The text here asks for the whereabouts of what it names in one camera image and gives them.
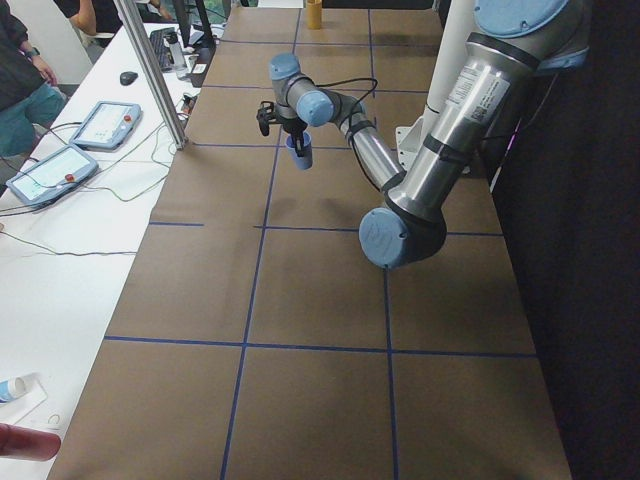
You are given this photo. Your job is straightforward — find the blue teach pendant far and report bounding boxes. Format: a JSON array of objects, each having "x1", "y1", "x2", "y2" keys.
[{"x1": 69, "y1": 101, "x2": 142, "y2": 151}]

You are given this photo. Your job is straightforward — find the clear water bottle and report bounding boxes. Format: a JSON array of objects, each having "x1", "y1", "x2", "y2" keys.
[{"x1": 166, "y1": 31, "x2": 189, "y2": 80}]

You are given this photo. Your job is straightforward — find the red cylinder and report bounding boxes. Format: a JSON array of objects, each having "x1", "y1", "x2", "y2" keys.
[{"x1": 1, "y1": 424, "x2": 62, "y2": 461}]

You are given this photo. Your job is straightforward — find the white blue tube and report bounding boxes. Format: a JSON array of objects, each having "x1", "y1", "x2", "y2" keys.
[{"x1": 1, "y1": 373, "x2": 47, "y2": 405}]

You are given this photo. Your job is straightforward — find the blue ribbed cup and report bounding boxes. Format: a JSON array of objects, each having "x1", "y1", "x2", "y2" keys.
[{"x1": 286, "y1": 132, "x2": 313, "y2": 170}]

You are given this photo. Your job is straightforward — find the blue teach pendant near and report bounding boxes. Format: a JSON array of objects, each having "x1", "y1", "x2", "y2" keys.
[{"x1": 7, "y1": 145, "x2": 99, "y2": 207}]

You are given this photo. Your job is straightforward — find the person in teal trousers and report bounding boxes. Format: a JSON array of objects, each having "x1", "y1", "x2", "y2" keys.
[{"x1": 1, "y1": 1, "x2": 66, "y2": 157}]

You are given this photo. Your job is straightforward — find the bamboo pattern cup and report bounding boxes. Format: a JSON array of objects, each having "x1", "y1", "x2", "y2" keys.
[{"x1": 305, "y1": 0, "x2": 322, "y2": 30}]

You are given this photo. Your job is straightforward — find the blue teach pendant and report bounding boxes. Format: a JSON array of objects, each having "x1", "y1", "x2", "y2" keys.
[
  {"x1": 69, "y1": 101, "x2": 142, "y2": 151},
  {"x1": 7, "y1": 145, "x2": 99, "y2": 207}
]

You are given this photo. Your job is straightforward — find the black computer mouse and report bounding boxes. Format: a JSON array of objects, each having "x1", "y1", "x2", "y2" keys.
[{"x1": 119, "y1": 71, "x2": 138, "y2": 86}]

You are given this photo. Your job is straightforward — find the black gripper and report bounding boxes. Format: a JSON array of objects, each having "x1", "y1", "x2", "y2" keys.
[{"x1": 256, "y1": 101, "x2": 306, "y2": 156}]

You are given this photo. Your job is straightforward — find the black keyboard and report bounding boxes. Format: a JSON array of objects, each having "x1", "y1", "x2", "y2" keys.
[{"x1": 149, "y1": 28, "x2": 175, "y2": 72}]

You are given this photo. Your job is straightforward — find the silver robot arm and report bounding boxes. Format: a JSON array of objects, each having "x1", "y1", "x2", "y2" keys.
[{"x1": 256, "y1": 1, "x2": 592, "y2": 269}]

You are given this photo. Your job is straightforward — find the aluminium frame post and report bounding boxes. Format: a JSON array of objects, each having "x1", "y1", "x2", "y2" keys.
[{"x1": 114, "y1": 0, "x2": 187, "y2": 150}]

